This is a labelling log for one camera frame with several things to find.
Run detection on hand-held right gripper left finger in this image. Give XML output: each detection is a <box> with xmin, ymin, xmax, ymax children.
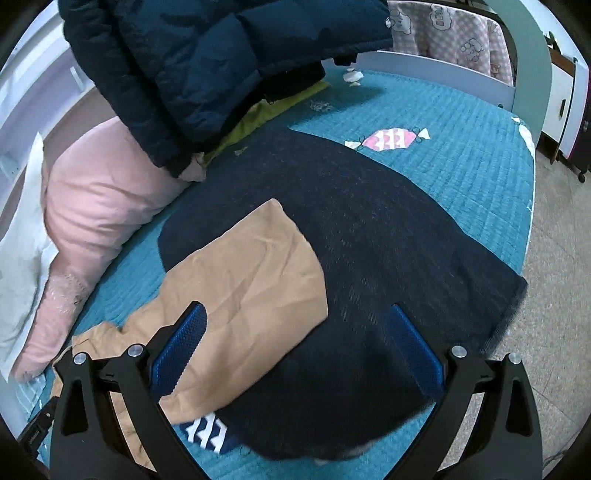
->
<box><xmin>48</xmin><ymin>301</ymin><xmax>208</xmax><ymax>480</ymax></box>

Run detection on white cabinet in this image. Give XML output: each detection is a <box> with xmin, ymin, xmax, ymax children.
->
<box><xmin>538</xmin><ymin>32</ymin><xmax>591</xmax><ymax>183</ymax></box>

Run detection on navy puffer jacket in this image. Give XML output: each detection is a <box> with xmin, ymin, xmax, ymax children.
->
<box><xmin>60</xmin><ymin>0</ymin><xmax>394</xmax><ymax>178</ymax></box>

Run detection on yellow-green cloth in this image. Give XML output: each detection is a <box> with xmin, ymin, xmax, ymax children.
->
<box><xmin>203</xmin><ymin>80</ymin><xmax>331</xmax><ymax>164</ymax></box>

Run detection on navy knit sweater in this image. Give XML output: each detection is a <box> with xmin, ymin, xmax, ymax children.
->
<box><xmin>157</xmin><ymin>124</ymin><xmax>529</xmax><ymax>464</ymax></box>

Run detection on teal quilted blanket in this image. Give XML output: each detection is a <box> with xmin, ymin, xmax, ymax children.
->
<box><xmin>11</xmin><ymin>68</ymin><xmax>536</xmax><ymax>480</ymax></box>

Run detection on white bed headboard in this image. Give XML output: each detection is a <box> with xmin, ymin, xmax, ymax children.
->
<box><xmin>0</xmin><ymin>60</ymin><xmax>93</xmax><ymax>185</ymax></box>

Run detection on tan pants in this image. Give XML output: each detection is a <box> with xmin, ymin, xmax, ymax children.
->
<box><xmin>53</xmin><ymin>198</ymin><xmax>329</xmax><ymax>472</ymax></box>

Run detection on white and green bed footboard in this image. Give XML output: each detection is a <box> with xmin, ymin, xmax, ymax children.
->
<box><xmin>355</xmin><ymin>0</ymin><xmax>552</xmax><ymax>139</ymax></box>

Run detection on pink pillow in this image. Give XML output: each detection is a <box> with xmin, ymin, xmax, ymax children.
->
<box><xmin>14</xmin><ymin>115</ymin><xmax>206</xmax><ymax>381</ymax></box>

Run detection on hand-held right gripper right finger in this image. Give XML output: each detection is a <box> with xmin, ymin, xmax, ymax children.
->
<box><xmin>390</xmin><ymin>302</ymin><xmax>546</xmax><ymax>480</ymax></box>

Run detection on pink checked blanket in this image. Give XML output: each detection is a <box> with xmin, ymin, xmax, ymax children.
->
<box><xmin>387</xmin><ymin>0</ymin><xmax>514</xmax><ymax>86</ymax></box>

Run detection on pale white pillow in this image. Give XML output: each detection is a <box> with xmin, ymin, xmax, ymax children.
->
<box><xmin>0</xmin><ymin>131</ymin><xmax>58</xmax><ymax>374</ymax></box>

